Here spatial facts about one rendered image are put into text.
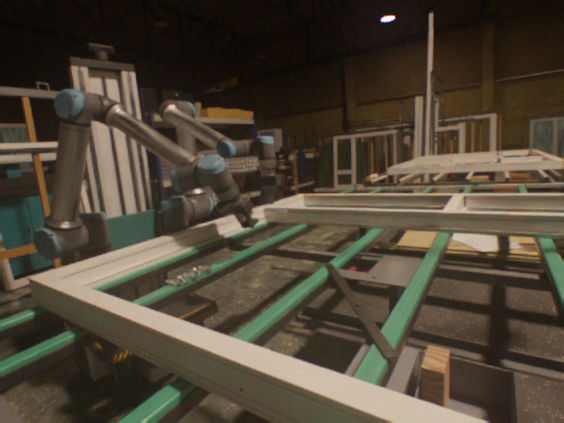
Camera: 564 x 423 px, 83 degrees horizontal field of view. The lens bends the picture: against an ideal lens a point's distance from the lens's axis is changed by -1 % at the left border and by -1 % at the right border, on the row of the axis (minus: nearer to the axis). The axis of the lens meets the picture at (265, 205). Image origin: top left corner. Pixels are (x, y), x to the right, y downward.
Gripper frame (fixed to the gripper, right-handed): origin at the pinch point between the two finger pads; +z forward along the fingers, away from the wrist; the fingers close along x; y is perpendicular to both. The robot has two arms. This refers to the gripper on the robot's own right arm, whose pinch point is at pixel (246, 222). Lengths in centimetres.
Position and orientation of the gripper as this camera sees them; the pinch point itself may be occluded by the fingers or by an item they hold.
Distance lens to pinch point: 135.7
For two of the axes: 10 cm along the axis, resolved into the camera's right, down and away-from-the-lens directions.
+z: 3.6, 6.7, 6.5
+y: 4.5, -7.3, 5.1
